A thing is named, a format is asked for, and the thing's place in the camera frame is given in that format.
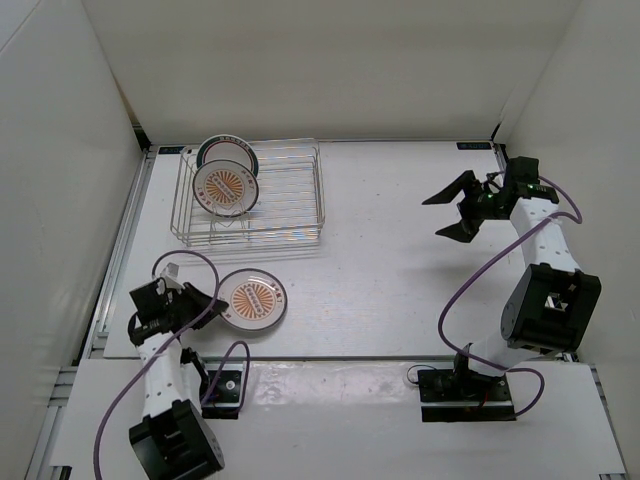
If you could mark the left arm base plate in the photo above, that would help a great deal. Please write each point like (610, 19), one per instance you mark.
(225, 400)

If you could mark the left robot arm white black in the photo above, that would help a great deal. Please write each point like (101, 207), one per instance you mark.
(172, 441)

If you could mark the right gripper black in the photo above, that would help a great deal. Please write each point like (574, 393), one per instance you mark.
(467, 228)

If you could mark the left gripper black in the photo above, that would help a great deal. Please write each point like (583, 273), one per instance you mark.
(201, 300)

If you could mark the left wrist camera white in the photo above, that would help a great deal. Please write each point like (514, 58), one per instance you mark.
(168, 278)

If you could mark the wire dish rack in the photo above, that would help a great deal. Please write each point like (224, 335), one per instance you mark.
(289, 209)

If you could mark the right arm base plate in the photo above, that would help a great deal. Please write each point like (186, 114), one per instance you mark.
(449, 398)

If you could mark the green rimmed back plate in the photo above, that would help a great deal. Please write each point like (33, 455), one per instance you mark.
(228, 147)

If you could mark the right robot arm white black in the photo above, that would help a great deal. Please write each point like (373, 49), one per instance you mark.
(552, 304)

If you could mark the orange sunburst plate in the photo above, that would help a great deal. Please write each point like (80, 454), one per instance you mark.
(257, 300)
(225, 188)

